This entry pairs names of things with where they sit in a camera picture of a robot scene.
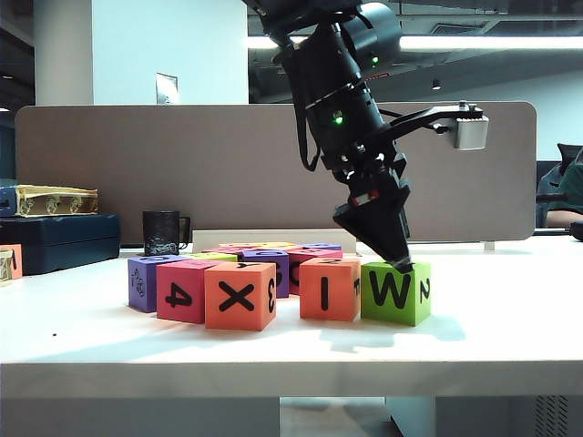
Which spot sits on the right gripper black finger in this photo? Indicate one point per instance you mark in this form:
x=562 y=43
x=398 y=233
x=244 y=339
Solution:
x=378 y=232
x=406 y=223

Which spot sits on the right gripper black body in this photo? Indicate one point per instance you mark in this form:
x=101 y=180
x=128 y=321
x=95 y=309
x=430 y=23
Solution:
x=373 y=175

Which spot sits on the green foam block printed W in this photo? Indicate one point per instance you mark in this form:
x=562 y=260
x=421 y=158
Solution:
x=373 y=314

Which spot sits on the orange foam block printed I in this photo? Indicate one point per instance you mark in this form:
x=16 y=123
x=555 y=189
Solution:
x=314 y=309

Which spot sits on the orange foam block printed X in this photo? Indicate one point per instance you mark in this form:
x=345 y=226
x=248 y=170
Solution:
x=214 y=314

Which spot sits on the red foam block printed 4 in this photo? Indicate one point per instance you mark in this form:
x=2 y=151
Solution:
x=196 y=273

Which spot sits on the purple block with animal picture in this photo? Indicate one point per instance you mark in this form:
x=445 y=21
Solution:
x=142 y=284

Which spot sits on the bare forearm of person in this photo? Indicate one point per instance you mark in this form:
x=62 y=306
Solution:
x=565 y=219

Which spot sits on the yellow foam letter block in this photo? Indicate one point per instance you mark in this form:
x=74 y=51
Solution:
x=282 y=245

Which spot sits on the green foam letter block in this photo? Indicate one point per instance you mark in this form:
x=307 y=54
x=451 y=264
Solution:
x=211 y=257

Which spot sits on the red foam block printed R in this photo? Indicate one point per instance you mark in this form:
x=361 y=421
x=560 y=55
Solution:
x=314 y=254

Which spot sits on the metal divider foot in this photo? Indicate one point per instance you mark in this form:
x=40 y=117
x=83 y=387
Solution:
x=488 y=247

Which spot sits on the red LED sign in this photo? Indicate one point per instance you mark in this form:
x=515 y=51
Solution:
x=385 y=75

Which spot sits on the small ceiling spot lamp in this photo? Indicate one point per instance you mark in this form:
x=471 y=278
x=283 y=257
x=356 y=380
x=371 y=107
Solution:
x=436 y=85

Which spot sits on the purple foam block printed D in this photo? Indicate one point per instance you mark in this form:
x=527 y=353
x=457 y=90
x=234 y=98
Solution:
x=283 y=291

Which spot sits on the orange foam block printed 7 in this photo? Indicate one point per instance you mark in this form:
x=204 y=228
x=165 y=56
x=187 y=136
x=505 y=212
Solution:
x=241 y=246

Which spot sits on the person in dark green shirt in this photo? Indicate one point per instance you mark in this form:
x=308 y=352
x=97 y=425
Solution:
x=567 y=186

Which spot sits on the black rounded desk item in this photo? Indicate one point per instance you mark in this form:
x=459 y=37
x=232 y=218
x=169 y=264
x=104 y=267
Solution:
x=577 y=232

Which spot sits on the long white ceiling light strip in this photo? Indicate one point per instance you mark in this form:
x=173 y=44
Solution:
x=501 y=42

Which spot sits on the white under-desk leg panel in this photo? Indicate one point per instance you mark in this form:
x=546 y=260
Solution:
x=410 y=416

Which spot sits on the brown-grey desk divider panel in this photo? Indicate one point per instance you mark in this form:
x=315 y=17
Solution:
x=182 y=173

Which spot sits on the grey under-desk panel with vent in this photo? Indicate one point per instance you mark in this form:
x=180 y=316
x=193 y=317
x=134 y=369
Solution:
x=501 y=416

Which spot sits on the black mug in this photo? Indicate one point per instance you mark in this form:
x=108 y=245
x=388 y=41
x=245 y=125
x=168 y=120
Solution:
x=159 y=232

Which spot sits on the plain grey under-desk panel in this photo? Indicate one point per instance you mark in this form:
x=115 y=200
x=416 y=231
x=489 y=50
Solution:
x=136 y=419

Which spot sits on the dark blue hard case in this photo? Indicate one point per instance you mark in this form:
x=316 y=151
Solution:
x=68 y=241

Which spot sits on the yellow patterned flat box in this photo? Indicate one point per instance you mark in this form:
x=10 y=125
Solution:
x=54 y=202

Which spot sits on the white round building column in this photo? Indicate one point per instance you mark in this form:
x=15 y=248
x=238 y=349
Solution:
x=64 y=45

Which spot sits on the orange foam block printed 1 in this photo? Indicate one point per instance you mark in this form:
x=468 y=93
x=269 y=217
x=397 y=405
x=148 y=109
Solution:
x=17 y=268

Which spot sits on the blue box with white print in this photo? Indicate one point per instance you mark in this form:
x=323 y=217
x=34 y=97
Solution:
x=7 y=200

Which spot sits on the tan picture block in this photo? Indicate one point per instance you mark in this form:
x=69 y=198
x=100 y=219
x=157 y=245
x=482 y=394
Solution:
x=5 y=271

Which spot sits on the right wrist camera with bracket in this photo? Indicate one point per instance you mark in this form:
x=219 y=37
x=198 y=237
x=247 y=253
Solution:
x=471 y=134

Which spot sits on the silver wall sign plate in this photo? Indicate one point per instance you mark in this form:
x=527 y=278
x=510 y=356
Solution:
x=166 y=88

